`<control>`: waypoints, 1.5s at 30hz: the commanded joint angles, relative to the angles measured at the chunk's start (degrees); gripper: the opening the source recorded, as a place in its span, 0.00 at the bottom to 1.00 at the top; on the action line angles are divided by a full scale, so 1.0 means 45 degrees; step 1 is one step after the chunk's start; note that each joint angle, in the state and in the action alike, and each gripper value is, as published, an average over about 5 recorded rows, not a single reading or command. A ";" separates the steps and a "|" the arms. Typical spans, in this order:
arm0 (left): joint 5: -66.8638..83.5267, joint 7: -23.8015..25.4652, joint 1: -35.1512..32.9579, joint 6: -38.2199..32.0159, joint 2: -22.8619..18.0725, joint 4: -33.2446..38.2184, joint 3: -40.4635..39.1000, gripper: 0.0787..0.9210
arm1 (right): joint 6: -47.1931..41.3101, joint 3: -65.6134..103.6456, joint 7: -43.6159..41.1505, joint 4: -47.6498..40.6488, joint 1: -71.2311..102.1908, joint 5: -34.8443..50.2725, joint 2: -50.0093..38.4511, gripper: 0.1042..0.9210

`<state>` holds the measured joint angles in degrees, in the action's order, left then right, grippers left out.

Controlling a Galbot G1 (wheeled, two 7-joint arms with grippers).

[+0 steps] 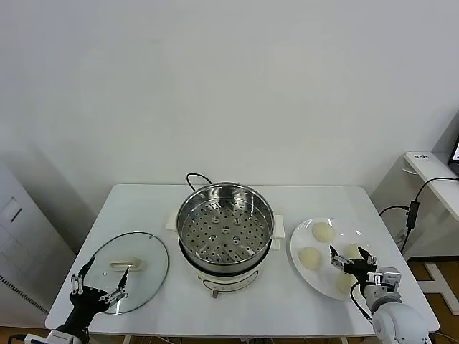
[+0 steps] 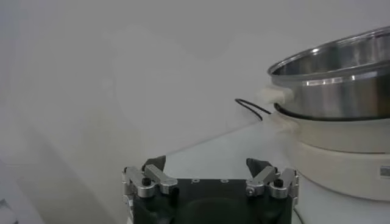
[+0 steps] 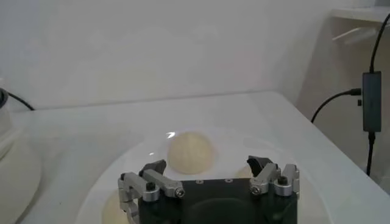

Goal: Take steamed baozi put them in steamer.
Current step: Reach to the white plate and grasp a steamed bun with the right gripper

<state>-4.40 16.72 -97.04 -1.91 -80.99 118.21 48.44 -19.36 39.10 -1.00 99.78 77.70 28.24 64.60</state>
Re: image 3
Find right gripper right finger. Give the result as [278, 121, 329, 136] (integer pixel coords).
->
[246, 155, 301, 200]

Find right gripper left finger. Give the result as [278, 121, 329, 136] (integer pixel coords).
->
[118, 159, 186, 224]

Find steel steamer pot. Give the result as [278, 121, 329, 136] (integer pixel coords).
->
[0, 88, 42, 224]

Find large white plate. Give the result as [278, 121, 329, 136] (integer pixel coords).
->
[74, 126, 335, 224]

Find dark grey USB hub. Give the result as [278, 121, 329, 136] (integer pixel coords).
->
[361, 71, 383, 133]

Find white side desk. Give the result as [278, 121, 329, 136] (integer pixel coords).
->
[330, 5, 390, 43]

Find thin black hub cable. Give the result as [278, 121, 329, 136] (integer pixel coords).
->
[366, 131, 376, 177]
[310, 88, 363, 124]
[369, 12, 390, 74]

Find black cooker power cord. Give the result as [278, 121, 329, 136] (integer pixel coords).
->
[6, 91, 36, 111]

